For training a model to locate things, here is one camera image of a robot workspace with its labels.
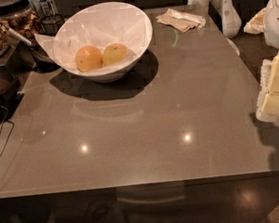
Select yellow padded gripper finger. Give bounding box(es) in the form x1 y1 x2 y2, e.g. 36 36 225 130
255 52 279 123

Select orange fruit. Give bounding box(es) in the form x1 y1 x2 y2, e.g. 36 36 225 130
102 43 128 66
75 45 103 72

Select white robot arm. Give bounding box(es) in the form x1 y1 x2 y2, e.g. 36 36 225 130
244 0 279 123

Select white ceramic bowl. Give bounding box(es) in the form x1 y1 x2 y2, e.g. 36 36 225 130
45 0 159 90

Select white paper bowl liner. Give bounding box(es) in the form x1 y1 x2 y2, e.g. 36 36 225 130
31 5 152 77

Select folded brown paper napkins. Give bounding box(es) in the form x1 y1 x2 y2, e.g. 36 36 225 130
156 8 206 32

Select black wire mesh cup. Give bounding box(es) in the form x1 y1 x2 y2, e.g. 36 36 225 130
41 14 65 36

